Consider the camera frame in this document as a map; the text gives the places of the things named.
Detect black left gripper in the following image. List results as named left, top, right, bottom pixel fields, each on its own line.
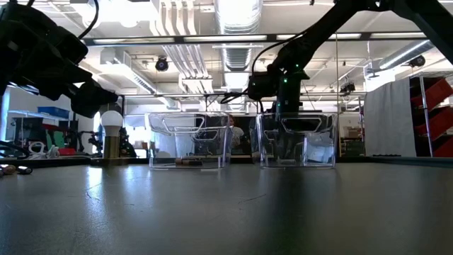
left=0, top=3, right=120, bottom=118

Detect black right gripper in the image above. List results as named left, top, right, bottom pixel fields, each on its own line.
left=275, top=63, right=311, bottom=142

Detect clear plastic bin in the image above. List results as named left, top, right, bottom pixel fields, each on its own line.
left=147, top=111, right=234, bottom=170
left=255, top=111, right=339, bottom=169

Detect blue storage bin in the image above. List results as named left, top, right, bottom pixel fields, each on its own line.
left=37, top=106, right=71, bottom=120

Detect person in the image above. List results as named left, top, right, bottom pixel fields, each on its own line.
left=228, top=115, right=246, bottom=149

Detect green box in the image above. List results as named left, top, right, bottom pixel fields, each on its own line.
left=44, top=129, right=65, bottom=148

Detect white bulb brass lamp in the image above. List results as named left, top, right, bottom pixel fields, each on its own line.
left=90, top=109, right=129, bottom=166

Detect black ceiling speaker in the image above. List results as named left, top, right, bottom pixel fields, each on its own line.
left=408, top=55, right=426, bottom=68
left=154, top=56, right=170, bottom=72

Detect white curtain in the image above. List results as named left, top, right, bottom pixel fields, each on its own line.
left=363, top=76, right=418, bottom=158

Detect white ceiling pipes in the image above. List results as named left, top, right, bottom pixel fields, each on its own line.
left=151, top=0, right=215, bottom=95

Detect red storage bin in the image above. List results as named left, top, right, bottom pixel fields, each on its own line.
left=412, top=106, right=453, bottom=142
left=432, top=136, right=453, bottom=159
left=410, top=76, right=453, bottom=111

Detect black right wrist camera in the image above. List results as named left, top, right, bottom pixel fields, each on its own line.
left=246, top=72, right=279, bottom=103

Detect white coiled cable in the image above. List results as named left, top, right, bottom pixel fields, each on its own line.
left=28, top=141, right=60, bottom=159

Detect silver ventilation duct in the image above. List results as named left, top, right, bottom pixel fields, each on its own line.
left=214, top=0, right=265, bottom=113

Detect black looped cable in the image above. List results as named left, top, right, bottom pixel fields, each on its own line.
left=0, top=140, right=32, bottom=159

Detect black aluminium table frame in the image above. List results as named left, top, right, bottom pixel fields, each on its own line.
left=0, top=155, right=453, bottom=169

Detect metal rack post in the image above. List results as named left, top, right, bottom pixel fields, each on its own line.
left=418, top=74, right=435, bottom=158

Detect silver slanted duct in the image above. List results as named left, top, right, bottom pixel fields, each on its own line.
left=378, top=38, right=436, bottom=72

